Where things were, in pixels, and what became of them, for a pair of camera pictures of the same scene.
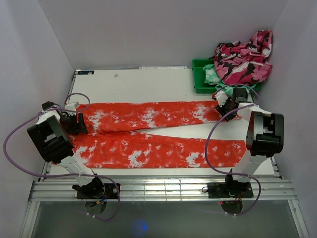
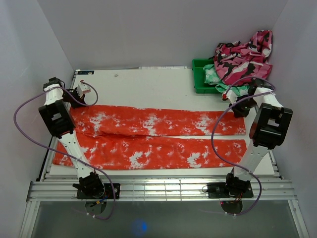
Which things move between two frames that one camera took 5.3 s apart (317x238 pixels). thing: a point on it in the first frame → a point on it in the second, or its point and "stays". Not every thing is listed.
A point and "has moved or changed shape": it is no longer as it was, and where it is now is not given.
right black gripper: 221,110 → 237,112
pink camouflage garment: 242,64 stays
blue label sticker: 90,72 stays
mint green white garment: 211,77 stays
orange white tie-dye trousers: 112,140 has moved or changed shape
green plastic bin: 200,86 stays
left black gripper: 79,127 → 80,100
